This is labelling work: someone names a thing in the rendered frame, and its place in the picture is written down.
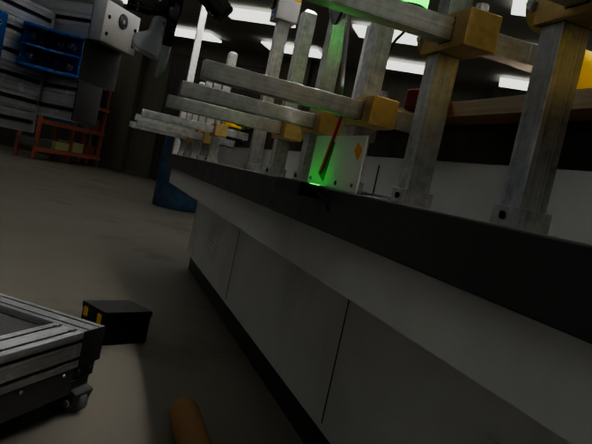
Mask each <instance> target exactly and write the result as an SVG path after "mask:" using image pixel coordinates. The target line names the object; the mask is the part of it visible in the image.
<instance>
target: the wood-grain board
mask: <svg viewBox="0 0 592 444"><path fill-rule="evenodd" d="M525 97H526V95H517V96H508V97H499V98H491V99H482V100H466V101H457V102H450V103H449V107H448V114H447V118H446V122H445V126H453V125H477V124H502V123H519V122H520V119H521V115H522V108H523V104H524V101H525ZM397 111H401V112H404V113H407V114H411V115H413V114H414V113H412V112H409V111H407V110H405V109H404V108H403V107H399V108H398V110H397ZM568 121H569V122H573V121H592V88H586V89H577V90H576V92H575V95H574V99H573V105H572V109H571V113H570V116H569V120H568ZM253 130H254V129H248V130H246V131H245V133H253Z"/></svg>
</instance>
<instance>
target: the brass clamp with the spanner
mask: <svg viewBox="0 0 592 444"><path fill-rule="evenodd" d="M355 100H361V101H364V102H365V103H364V106H363V111H362V116H361V118H360V119H352V118H349V117H345V118H344V119H343V122H344V125H345V126H347V127H348V126H358V127H361V128H365V129H369V130H393V129H394V126H395V122H396V115H397V110H398V107H399V101H396V100H390V99H387V98H383V97H381V96H377V95H372V96H366V97H360V98H355Z"/></svg>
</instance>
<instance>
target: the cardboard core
mask: <svg viewBox="0 0 592 444"><path fill-rule="evenodd" d="M169 419H170V423H171V427H172V430H173V434H174V441H175V444H212V443H211V439H210V436H209V434H208V432H207V429H206V426H205V423H204V420H203V417H202V414H201V411H200V410H199V407H198V404H197V403H196V402H195V401H194V400H192V399H190V398H181V399H179V400H177V401H175V402H174V403H173V404H172V406H171V407H170V409H169Z"/></svg>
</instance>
